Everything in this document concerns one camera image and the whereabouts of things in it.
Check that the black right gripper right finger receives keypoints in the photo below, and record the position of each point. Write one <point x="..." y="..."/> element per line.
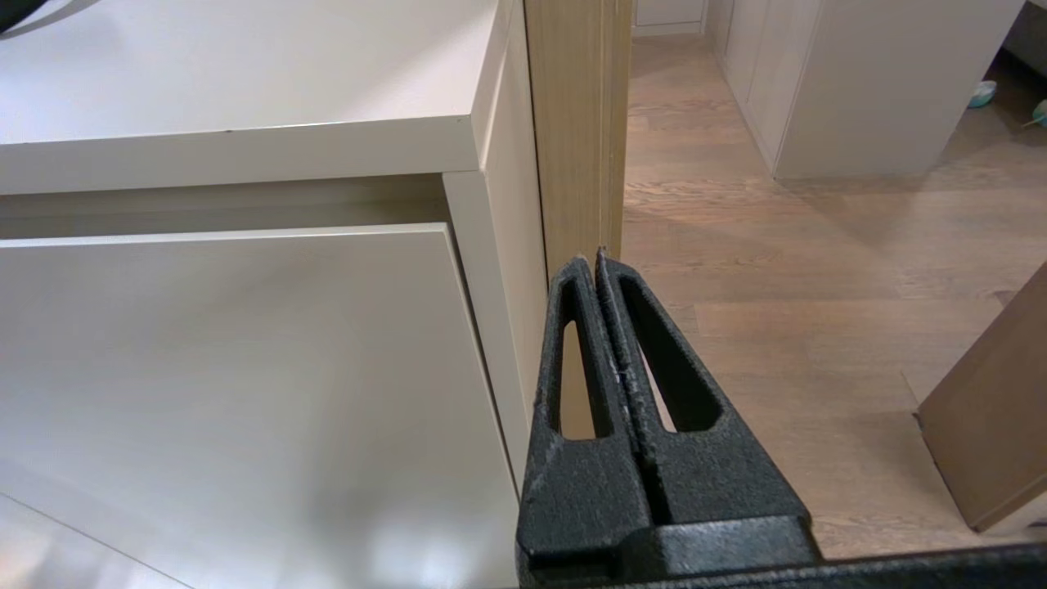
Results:
<point x="720" y="483"/>

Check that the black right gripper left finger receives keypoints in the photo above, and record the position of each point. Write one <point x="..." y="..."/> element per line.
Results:
<point x="572" y="491"/>

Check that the white cabinet door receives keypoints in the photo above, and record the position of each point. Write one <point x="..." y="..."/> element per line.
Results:
<point x="245" y="368"/>

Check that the white wardrobe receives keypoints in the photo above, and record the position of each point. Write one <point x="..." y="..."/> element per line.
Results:
<point x="859" y="82"/>

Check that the teal white slipper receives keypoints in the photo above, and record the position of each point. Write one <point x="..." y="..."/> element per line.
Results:
<point x="1039" y="113"/>
<point x="983" y="94"/>

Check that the white sideboard cabinet body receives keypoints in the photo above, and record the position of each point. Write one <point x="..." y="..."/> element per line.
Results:
<point x="245" y="82"/>

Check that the dark grey bed base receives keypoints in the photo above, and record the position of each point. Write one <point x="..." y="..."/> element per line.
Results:
<point x="1031" y="37"/>

